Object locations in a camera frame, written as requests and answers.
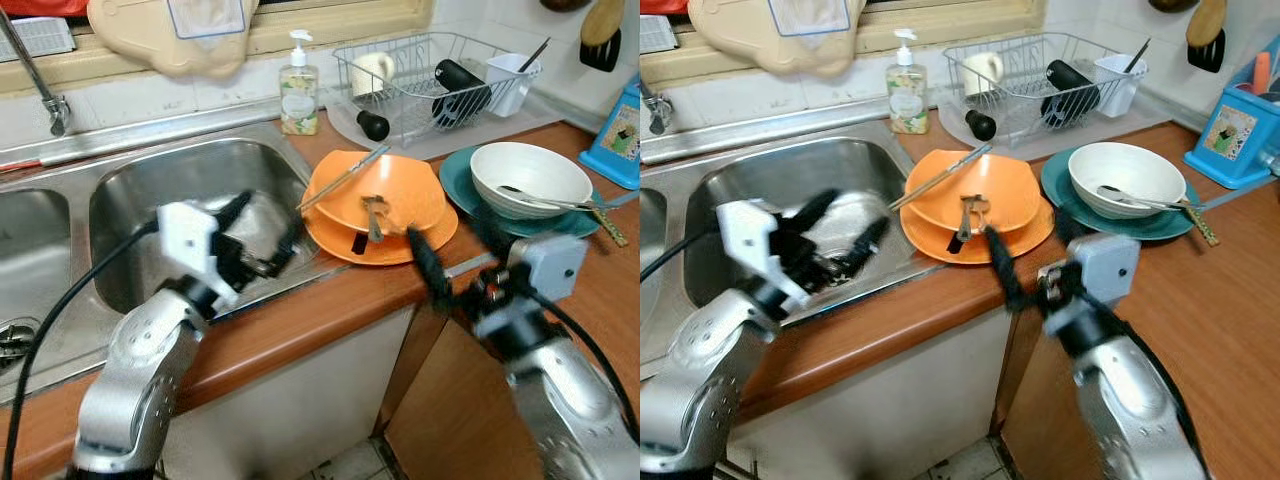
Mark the blue plastic box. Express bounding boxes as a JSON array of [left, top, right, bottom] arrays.
[[580, 75, 641, 191], [1184, 60, 1280, 191]]

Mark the orange plate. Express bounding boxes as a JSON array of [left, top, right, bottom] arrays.
[[303, 205, 460, 267], [900, 205, 1055, 266]]

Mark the grey drain tray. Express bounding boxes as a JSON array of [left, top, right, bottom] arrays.
[[937, 95, 1171, 161], [325, 95, 563, 163]]

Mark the white cabinet door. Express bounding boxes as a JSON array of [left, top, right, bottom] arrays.
[[160, 305, 417, 480], [725, 310, 1016, 480]]

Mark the black flask bottle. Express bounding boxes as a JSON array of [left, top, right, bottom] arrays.
[[1040, 58, 1101, 129], [432, 58, 494, 129]]

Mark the white bowl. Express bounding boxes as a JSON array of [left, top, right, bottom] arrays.
[[470, 142, 595, 220], [1068, 142, 1188, 220]]

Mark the white slotted rack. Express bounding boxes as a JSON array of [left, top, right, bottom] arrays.
[[0, 17, 77, 62], [640, 15, 681, 55]]

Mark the brown wooden cabinet door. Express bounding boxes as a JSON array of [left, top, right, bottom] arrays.
[[990, 310, 1106, 480], [384, 318, 549, 480]]

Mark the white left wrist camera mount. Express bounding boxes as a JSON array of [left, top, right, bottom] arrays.
[[715, 200, 811, 311], [157, 202, 241, 297]]

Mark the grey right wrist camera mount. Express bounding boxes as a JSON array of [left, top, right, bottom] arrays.
[[1065, 232, 1142, 307], [505, 232, 589, 303]]

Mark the patterned brown chopstick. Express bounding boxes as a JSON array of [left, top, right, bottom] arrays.
[[1183, 202, 1222, 248], [590, 205, 630, 249]]

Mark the white label sheet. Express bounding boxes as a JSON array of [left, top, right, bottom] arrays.
[[167, 0, 247, 40], [768, 0, 853, 39]]

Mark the chrome faucet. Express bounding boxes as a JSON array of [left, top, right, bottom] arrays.
[[640, 78, 675, 137], [0, 8, 73, 139]]

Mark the wooden spatula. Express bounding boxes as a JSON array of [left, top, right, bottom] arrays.
[[583, 0, 627, 47], [1188, 0, 1229, 47]]

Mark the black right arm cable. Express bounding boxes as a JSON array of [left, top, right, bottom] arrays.
[[1095, 290, 1209, 471], [528, 288, 641, 443]]

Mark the beige cutting board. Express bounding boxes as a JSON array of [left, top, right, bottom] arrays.
[[688, 0, 869, 79], [87, 0, 260, 80]]

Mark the cream mug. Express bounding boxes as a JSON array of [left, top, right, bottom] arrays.
[[963, 52, 1005, 98], [352, 52, 397, 99]]

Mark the orange bowl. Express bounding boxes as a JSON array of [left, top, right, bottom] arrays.
[[308, 150, 449, 237], [905, 150, 1043, 237]]

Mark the metal chopstick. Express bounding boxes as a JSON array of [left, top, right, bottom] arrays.
[[888, 143, 991, 208], [299, 150, 392, 214], [890, 148, 994, 213], [297, 145, 389, 209]]

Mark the metal peeler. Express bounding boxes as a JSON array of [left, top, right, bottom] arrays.
[[958, 193, 991, 244], [360, 194, 394, 244]]

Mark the white plastic cutlery holder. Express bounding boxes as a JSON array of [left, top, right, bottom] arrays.
[[1094, 53, 1149, 119], [485, 52, 542, 119]]

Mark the black spatula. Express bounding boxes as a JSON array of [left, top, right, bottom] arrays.
[[579, 30, 622, 74], [1187, 30, 1227, 74]]

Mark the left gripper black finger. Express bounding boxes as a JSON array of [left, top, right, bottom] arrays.
[[252, 213, 307, 279], [822, 215, 892, 284], [782, 187, 843, 237], [215, 190, 254, 239]]

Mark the white wire dish rack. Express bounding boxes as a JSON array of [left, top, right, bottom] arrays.
[[332, 32, 547, 143], [942, 32, 1149, 141]]

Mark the clear soap pump bottle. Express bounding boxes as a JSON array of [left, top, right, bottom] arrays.
[[886, 28, 929, 135], [279, 30, 321, 136]]

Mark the metal spoon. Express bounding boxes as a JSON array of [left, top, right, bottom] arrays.
[[1097, 185, 1196, 213], [498, 185, 603, 214]]

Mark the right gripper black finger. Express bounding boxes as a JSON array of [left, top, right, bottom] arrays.
[[468, 203, 517, 263], [404, 226, 459, 303], [982, 224, 1036, 313], [1052, 205, 1093, 256]]

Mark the stainless steel double sink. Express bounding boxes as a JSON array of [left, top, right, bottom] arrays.
[[640, 100, 946, 381], [0, 95, 346, 406]]

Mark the metal sink drain strainer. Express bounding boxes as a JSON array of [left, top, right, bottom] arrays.
[[0, 318, 41, 377]]

